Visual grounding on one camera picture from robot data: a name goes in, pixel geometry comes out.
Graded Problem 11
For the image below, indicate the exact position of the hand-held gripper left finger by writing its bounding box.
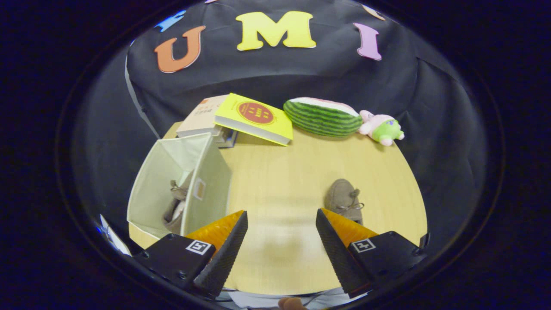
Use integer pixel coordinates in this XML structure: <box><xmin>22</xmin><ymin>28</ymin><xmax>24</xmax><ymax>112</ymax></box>
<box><xmin>134</xmin><ymin>210</ymin><xmax>249</xmax><ymax>300</ymax></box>

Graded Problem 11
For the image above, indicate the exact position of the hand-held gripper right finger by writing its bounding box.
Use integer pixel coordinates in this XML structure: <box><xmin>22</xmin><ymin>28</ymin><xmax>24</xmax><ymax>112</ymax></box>
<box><xmin>316</xmin><ymin>208</ymin><xmax>427</xmax><ymax>298</ymax></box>

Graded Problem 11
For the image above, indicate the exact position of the brown fuzzy shoe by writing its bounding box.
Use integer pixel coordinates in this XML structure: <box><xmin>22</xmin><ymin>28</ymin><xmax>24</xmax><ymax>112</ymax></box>
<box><xmin>324</xmin><ymin>179</ymin><xmax>365</xmax><ymax>225</ymax></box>
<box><xmin>163</xmin><ymin>172</ymin><xmax>194</xmax><ymax>235</ymax></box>

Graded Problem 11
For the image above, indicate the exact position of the light green fabric storage box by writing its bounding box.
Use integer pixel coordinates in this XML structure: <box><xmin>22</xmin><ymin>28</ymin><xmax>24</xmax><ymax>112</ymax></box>
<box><xmin>127</xmin><ymin>132</ymin><xmax>232</xmax><ymax>239</ymax></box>

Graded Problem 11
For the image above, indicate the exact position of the person's light clothing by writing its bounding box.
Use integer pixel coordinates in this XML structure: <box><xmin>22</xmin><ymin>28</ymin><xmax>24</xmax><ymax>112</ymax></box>
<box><xmin>220</xmin><ymin>288</ymin><xmax>366</xmax><ymax>310</ymax></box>

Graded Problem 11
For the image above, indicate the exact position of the watermelon slice plush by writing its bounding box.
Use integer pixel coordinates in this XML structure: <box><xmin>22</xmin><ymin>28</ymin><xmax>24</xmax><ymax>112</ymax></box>
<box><xmin>283</xmin><ymin>97</ymin><xmax>363</xmax><ymax>137</ymax></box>

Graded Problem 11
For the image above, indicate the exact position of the pink and green plush toy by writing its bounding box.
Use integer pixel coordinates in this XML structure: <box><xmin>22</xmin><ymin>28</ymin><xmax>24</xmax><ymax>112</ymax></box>
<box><xmin>358</xmin><ymin>110</ymin><xmax>405</xmax><ymax>146</ymax></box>

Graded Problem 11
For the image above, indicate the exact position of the yellow book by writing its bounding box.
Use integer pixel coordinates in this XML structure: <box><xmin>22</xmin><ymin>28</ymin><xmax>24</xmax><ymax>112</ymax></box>
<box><xmin>214</xmin><ymin>93</ymin><xmax>294</xmax><ymax>146</ymax></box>

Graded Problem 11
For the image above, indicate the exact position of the beige book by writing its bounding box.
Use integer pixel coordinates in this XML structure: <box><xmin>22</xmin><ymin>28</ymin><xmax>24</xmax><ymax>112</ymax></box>
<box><xmin>176</xmin><ymin>95</ymin><xmax>229</xmax><ymax>138</ymax></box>

